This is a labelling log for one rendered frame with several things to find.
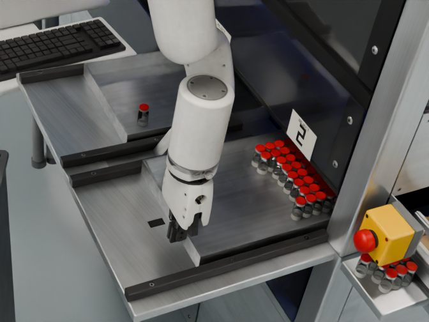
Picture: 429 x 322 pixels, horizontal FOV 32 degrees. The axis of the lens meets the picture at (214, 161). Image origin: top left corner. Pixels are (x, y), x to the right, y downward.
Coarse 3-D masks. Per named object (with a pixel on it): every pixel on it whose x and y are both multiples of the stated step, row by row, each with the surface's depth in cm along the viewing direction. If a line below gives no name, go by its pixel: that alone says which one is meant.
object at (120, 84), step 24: (96, 72) 168; (120, 72) 170; (144, 72) 171; (168, 72) 172; (96, 96) 162; (120, 96) 163; (144, 96) 164; (168, 96) 166; (240, 96) 169; (120, 120) 152; (168, 120) 159
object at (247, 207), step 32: (160, 160) 146; (224, 160) 152; (160, 192) 139; (224, 192) 145; (256, 192) 146; (224, 224) 139; (256, 224) 140; (288, 224) 141; (320, 224) 139; (192, 256) 131; (224, 256) 131
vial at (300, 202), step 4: (296, 200) 140; (300, 200) 140; (304, 200) 140; (296, 204) 140; (300, 204) 139; (304, 204) 139; (292, 208) 141; (296, 208) 140; (300, 208) 140; (304, 208) 140; (292, 212) 141; (296, 212) 140; (300, 212) 140; (292, 216) 142; (296, 216) 141; (300, 216) 141; (296, 220) 142
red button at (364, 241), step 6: (354, 234) 125; (360, 234) 123; (366, 234) 123; (372, 234) 123; (354, 240) 125; (360, 240) 123; (366, 240) 123; (372, 240) 123; (360, 246) 124; (366, 246) 123; (372, 246) 123; (366, 252) 124
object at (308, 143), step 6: (294, 114) 140; (294, 120) 140; (300, 120) 139; (294, 126) 141; (306, 126) 137; (288, 132) 143; (294, 132) 141; (300, 132) 139; (306, 132) 137; (312, 132) 136; (294, 138) 142; (300, 138) 140; (306, 138) 138; (312, 138) 136; (306, 144) 138; (312, 144) 137; (306, 150) 139; (312, 150) 137; (306, 156) 139
